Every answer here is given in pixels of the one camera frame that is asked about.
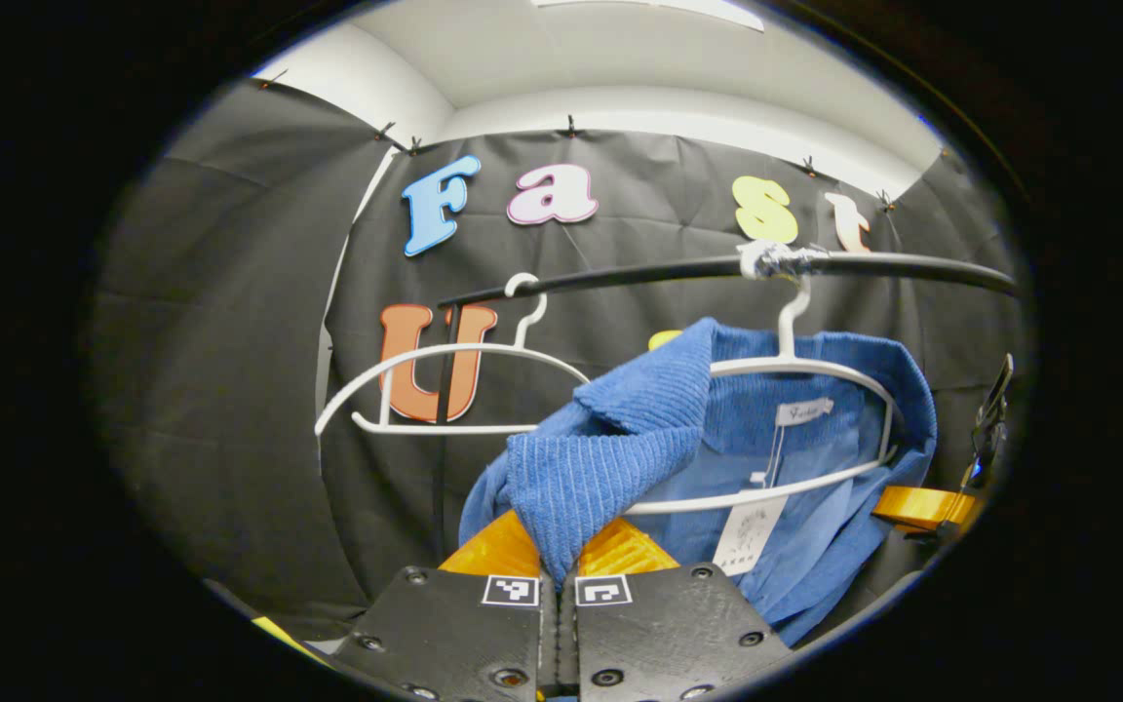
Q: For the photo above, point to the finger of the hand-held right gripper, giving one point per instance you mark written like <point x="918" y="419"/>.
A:
<point x="922" y="507"/>

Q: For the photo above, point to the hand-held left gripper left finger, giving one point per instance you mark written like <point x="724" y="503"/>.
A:
<point x="454" y="634"/>

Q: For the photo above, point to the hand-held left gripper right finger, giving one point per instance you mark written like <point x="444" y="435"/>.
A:
<point x="669" y="634"/>

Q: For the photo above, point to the black metal clothes rack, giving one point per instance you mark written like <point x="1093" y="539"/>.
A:
<point x="912" y="264"/>

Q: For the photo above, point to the white plastic clothes hanger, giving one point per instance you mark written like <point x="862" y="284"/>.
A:
<point x="484" y="427"/>

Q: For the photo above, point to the white hanger with taped hook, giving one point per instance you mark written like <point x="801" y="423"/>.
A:
<point x="787" y="336"/>

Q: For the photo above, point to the ceiling light panel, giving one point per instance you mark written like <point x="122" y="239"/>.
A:
<point x="698" y="10"/>

